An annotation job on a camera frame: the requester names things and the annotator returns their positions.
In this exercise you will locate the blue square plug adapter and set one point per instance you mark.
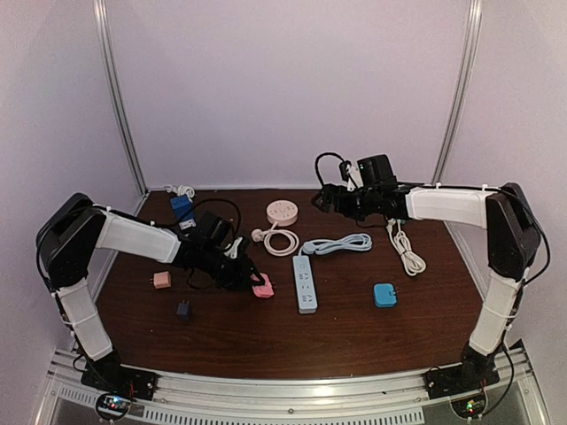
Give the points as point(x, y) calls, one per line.
point(384, 295)

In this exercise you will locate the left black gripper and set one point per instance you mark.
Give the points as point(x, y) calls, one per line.
point(241, 276)

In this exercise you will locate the light blue power strip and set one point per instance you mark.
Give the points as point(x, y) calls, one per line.
point(302, 270)

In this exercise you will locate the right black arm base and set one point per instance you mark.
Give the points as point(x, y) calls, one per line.
point(464, 384)

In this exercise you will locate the blue cube socket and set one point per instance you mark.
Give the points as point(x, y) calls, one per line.
point(182, 207)

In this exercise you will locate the round pink power socket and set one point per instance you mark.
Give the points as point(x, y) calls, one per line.
point(281, 214)

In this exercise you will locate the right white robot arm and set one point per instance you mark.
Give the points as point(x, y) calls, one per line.
point(513, 235)

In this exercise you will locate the aluminium frame post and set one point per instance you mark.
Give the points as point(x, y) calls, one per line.
point(472, 31)
point(113, 82)

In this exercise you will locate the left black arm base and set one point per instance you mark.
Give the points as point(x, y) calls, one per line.
point(121, 386)

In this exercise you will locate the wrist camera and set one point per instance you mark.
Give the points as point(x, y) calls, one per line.
point(350, 175)
point(238, 248)

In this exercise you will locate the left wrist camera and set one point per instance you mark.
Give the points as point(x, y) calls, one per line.
point(238, 248)

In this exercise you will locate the purple power strip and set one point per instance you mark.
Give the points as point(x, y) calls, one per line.
point(188, 221)

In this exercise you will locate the aluminium front rail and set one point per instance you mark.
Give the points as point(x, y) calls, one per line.
point(398, 398)

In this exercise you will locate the dark navy plug charger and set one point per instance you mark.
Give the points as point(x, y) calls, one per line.
point(183, 311)

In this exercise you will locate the salmon pink plug charger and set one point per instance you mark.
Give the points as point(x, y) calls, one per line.
point(161, 280)

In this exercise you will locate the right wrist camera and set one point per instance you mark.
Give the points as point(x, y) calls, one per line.
point(350, 175)

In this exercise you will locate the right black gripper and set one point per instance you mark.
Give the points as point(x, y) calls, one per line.
point(329, 191)

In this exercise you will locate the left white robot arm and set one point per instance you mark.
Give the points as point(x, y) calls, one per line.
point(65, 244)

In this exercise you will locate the right aluminium frame post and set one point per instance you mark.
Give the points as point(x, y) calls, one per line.
point(472, 31)

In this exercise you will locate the left aluminium frame post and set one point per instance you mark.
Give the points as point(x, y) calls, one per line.
point(113, 82)

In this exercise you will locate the pink square plug adapter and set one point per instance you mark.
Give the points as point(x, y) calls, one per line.
point(262, 287)

